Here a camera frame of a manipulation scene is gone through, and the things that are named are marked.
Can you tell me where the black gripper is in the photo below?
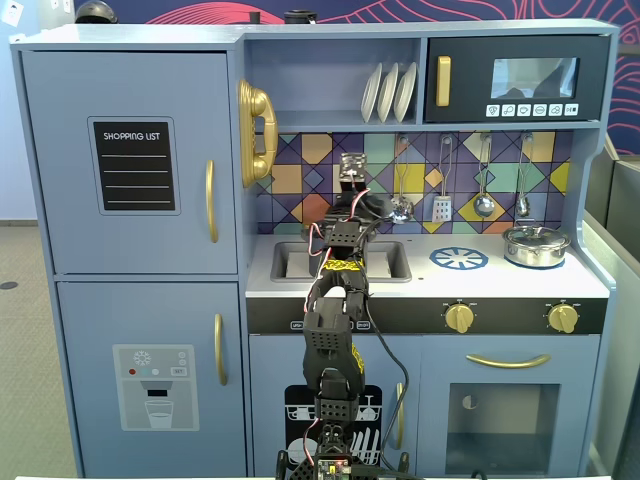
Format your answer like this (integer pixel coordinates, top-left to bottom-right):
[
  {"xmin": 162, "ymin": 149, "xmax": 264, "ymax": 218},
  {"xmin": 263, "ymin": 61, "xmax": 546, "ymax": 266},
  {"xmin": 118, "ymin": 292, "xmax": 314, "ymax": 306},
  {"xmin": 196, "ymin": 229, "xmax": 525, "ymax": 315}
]
[{"xmin": 335, "ymin": 152, "xmax": 397, "ymax": 223}]

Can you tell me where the silver pot lid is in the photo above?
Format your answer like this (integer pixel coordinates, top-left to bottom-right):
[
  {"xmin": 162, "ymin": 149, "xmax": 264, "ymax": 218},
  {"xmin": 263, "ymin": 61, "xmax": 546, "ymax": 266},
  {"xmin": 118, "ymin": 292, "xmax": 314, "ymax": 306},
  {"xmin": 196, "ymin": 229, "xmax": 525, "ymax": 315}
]
[{"xmin": 502, "ymin": 224, "xmax": 572, "ymax": 250}]

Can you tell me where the silver ladle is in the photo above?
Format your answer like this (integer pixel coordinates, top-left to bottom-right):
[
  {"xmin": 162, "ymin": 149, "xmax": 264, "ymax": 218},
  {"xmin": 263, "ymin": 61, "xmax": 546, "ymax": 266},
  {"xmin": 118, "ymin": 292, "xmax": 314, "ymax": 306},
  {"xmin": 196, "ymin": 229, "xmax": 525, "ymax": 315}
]
[{"xmin": 389, "ymin": 133, "xmax": 417, "ymax": 224}]

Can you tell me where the gray toy sink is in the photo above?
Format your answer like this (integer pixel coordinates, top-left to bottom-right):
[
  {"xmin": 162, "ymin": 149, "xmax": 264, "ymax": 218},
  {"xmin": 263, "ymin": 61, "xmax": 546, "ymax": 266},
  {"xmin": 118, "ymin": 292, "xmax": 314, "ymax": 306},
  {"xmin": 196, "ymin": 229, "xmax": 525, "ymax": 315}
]
[{"xmin": 269, "ymin": 240, "xmax": 414, "ymax": 284}]

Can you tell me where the silver slotted spatula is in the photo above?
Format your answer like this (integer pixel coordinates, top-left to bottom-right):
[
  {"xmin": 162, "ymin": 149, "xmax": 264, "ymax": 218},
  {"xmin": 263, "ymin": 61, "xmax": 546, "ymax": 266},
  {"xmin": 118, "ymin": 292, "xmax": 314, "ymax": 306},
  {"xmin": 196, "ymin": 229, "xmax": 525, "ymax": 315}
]
[{"xmin": 431, "ymin": 133, "xmax": 457, "ymax": 224}]

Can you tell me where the blue burner print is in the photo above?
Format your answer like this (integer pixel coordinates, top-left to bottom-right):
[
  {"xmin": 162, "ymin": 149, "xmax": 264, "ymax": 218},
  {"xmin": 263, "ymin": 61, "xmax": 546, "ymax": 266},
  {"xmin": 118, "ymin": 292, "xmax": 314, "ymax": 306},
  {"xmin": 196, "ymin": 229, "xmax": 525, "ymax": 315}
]
[{"xmin": 428, "ymin": 245, "xmax": 491, "ymax": 274}]

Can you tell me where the silver round spoon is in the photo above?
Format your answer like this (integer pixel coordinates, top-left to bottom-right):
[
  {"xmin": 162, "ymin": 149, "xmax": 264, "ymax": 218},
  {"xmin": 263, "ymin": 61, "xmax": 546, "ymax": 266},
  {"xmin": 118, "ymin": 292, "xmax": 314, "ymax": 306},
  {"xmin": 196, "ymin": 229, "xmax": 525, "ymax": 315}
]
[{"xmin": 472, "ymin": 133, "xmax": 497, "ymax": 219}]

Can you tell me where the white toy plate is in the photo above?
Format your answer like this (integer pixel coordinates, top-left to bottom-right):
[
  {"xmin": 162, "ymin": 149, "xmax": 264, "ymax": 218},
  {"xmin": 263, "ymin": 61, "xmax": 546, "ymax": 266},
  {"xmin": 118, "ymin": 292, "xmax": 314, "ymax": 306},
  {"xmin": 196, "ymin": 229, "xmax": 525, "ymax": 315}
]
[
  {"xmin": 376, "ymin": 62, "xmax": 401, "ymax": 124},
  {"xmin": 392, "ymin": 61, "xmax": 419, "ymax": 123},
  {"xmin": 360, "ymin": 62, "xmax": 384, "ymax": 124}
]

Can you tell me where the gold stove knob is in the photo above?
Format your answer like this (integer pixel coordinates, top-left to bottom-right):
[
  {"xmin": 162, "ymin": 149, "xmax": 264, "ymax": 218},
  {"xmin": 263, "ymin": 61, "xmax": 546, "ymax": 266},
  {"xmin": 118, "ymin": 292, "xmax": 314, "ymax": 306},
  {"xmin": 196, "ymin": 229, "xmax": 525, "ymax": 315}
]
[
  {"xmin": 545, "ymin": 301, "xmax": 582, "ymax": 336},
  {"xmin": 443, "ymin": 301, "xmax": 477, "ymax": 335}
]

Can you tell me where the blue toy kitchen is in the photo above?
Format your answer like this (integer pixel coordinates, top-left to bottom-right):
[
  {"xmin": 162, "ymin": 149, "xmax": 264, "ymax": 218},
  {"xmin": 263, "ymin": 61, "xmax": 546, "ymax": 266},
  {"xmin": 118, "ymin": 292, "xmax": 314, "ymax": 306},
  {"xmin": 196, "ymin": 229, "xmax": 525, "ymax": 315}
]
[{"xmin": 8, "ymin": 18, "xmax": 621, "ymax": 479}]

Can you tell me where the silver small hanging utensil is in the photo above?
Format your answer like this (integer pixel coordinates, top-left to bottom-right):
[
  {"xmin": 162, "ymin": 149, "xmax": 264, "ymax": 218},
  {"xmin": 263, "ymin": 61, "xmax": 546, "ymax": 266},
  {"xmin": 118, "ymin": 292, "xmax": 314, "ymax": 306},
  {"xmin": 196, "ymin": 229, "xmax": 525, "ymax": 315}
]
[{"xmin": 514, "ymin": 133, "xmax": 535, "ymax": 219}]

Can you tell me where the black microwave door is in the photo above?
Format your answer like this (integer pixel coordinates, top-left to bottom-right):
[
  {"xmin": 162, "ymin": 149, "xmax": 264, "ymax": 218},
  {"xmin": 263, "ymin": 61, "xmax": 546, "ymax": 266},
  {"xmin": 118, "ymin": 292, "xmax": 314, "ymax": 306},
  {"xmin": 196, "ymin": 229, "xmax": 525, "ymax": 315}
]
[{"xmin": 423, "ymin": 34, "xmax": 613, "ymax": 124}]

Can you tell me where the gold toy telephone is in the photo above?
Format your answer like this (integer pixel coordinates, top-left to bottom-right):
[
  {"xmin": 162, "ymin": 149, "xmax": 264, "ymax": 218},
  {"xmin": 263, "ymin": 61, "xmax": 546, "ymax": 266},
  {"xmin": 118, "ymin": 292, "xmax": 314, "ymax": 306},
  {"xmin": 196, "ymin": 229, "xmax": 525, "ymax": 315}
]
[{"xmin": 236, "ymin": 78, "xmax": 280, "ymax": 189}]

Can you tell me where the silver metal pot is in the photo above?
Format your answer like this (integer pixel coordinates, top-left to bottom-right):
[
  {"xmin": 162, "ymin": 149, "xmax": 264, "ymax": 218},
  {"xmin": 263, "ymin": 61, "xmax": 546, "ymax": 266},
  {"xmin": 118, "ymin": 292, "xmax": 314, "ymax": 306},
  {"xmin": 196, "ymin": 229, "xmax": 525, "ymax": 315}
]
[{"xmin": 502, "ymin": 234, "xmax": 572, "ymax": 269}]

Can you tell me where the blue dishwasher door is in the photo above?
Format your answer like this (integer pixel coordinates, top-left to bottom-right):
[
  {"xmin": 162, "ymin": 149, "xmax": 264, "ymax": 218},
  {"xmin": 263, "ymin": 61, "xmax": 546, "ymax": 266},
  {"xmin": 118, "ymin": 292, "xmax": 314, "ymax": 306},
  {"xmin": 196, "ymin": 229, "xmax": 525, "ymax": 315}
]
[{"xmin": 248, "ymin": 334, "xmax": 422, "ymax": 479}]

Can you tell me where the black round container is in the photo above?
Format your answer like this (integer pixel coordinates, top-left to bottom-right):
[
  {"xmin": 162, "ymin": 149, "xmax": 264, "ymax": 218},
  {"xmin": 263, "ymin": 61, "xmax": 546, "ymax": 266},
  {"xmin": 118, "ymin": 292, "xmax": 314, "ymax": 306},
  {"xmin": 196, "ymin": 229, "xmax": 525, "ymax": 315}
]
[{"xmin": 283, "ymin": 9, "xmax": 320, "ymax": 26}]

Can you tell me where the blue oven door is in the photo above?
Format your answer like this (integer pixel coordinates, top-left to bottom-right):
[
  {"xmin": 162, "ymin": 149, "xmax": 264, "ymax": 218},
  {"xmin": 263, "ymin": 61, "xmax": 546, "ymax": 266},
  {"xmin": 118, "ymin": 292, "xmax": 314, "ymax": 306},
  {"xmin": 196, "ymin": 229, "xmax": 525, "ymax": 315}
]
[{"xmin": 419, "ymin": 335, "xmax": 602, "ymax": 479}]

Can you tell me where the black shopping list board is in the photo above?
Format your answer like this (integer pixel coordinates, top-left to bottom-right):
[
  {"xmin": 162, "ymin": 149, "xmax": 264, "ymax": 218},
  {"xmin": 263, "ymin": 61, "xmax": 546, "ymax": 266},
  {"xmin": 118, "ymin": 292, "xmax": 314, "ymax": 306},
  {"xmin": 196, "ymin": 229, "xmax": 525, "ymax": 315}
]
[{"xmin": 87, "ymin": 116, "xmax": 182, "ymax": 217}]

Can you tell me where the green controller board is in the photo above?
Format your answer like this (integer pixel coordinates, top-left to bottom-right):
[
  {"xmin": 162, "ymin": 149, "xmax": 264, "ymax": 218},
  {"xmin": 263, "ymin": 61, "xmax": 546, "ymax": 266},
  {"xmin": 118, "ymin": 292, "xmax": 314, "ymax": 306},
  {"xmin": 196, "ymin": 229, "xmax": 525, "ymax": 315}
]
[{"xmin": 314, "ymin": 457, "xmax": 352, "ymax": 480}]

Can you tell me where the gray water dispenser sticker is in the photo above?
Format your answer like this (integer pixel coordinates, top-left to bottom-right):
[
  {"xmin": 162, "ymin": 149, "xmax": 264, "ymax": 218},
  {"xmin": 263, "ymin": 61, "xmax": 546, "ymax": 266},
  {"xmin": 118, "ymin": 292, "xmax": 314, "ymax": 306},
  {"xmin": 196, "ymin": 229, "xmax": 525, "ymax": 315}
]
[{"xmin": 112, "ymin": 343, "xmax": 201, "ymax": 432}]

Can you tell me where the blue freezer door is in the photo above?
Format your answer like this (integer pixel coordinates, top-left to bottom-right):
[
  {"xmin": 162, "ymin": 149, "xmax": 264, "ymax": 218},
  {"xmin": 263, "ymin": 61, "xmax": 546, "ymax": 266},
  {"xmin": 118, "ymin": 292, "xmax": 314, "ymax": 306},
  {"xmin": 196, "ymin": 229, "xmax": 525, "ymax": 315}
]
[{"xmin": 55, "ymin": 280, "xmax": 249, "ymax": 478}]

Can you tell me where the blue fridge door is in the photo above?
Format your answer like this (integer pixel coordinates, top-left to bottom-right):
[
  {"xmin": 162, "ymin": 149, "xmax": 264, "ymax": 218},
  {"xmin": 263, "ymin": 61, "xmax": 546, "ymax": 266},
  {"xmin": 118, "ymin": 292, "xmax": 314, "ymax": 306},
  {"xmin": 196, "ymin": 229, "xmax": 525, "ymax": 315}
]
[{"xmin": 20, "ymin": 49, "xmax": 239, "ymax": 276}]

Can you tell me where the black helmet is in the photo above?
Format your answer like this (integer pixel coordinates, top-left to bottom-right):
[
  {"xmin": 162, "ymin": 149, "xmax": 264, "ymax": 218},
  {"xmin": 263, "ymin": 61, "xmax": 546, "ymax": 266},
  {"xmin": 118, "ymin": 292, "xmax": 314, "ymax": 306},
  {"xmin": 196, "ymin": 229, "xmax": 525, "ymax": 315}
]
[{"xmin": 73, "ymin": 0, "xmax": 119, "ymax": 25}]

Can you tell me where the red white servo cable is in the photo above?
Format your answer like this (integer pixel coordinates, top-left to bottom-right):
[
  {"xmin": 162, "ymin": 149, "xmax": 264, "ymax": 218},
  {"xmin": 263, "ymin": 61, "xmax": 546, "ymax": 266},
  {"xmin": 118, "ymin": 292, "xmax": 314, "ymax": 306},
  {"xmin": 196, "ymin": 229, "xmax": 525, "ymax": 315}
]
[
  {"xmin": 298, "ymin": 416, "xmax": 327, "ymax": 472},
  {"xmin": 303, "ymin": 222, "xmax": 338, "ymax": 315}
]

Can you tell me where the gold microwave handle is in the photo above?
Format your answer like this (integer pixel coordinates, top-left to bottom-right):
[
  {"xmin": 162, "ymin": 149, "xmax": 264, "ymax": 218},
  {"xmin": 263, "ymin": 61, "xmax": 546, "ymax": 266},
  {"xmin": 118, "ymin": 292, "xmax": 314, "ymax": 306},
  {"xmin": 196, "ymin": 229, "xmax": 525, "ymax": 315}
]
[{"xmin": 435, "ymin": 55, "xmax": 453, "ymax": 108}]

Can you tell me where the gold fridge door handle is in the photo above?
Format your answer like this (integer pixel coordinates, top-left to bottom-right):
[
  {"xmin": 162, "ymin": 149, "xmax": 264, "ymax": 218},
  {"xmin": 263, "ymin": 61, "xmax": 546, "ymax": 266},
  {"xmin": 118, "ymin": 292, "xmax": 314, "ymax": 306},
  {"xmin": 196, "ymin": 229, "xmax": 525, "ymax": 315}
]
[{"xmin": 204, "ymin": 159, "xmax": 220, "ymax": 245}]

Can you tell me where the black cable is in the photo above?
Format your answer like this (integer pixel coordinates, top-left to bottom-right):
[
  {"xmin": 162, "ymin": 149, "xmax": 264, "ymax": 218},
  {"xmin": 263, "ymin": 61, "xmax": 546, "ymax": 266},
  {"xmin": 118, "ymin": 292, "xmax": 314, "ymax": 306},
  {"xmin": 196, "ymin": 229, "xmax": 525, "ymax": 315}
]
[{"xmin": 366, "ymin": 293, "xmax": 410, "ymax": 474}]

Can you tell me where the gold oven door handle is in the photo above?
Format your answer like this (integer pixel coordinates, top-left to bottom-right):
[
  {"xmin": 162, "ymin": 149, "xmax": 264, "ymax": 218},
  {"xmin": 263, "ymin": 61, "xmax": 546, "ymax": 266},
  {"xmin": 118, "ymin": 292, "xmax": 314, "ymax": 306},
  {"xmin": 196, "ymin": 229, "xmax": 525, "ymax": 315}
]
[{"xmin": 465, "ymin": 352, "xmax": 553, "ymax": 371}]

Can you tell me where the gold dishwasher door handle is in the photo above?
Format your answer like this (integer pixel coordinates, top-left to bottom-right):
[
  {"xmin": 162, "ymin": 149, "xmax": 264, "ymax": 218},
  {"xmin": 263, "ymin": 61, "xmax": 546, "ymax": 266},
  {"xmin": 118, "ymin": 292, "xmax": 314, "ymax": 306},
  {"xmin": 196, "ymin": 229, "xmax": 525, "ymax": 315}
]
[{"xmin": 394, "ymin": 382, "xmax": 407, "ymax": 451}]

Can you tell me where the gold freezer door handle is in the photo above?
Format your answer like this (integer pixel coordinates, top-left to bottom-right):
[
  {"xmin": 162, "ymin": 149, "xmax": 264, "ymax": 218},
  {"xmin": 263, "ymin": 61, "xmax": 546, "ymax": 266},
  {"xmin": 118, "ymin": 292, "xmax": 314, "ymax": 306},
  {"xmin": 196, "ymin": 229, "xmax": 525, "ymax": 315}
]
[{"xmin": 213, "ymin": 313, "xmax": 229, "ymax": 387}]

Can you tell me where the white wall outlet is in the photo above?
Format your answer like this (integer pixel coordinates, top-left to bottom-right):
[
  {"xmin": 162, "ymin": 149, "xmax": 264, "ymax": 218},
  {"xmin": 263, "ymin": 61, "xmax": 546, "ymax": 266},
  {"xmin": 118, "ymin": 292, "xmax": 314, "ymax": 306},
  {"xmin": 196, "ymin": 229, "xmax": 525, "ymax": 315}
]
[{"xmin": 0, "ymin": 0, "xmax": 26, "ymax": 27}]

